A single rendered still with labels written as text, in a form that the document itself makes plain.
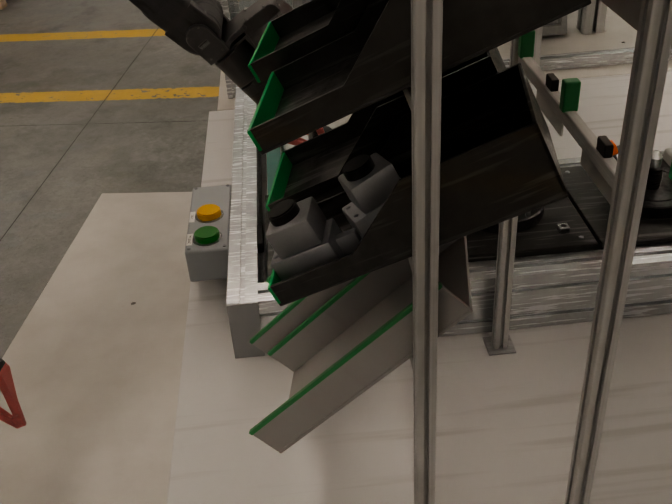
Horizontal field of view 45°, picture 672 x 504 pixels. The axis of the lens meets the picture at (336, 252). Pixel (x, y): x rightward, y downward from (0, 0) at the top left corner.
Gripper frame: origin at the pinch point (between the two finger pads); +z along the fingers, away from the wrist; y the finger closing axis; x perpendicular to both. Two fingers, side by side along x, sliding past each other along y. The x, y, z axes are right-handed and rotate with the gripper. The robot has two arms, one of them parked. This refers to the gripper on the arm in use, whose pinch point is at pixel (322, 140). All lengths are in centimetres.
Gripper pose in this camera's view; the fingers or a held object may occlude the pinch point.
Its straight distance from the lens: 121.2
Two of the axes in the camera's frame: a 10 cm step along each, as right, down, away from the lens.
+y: -1.1, -5.5, 8.3
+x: -7.4, 6.0, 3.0
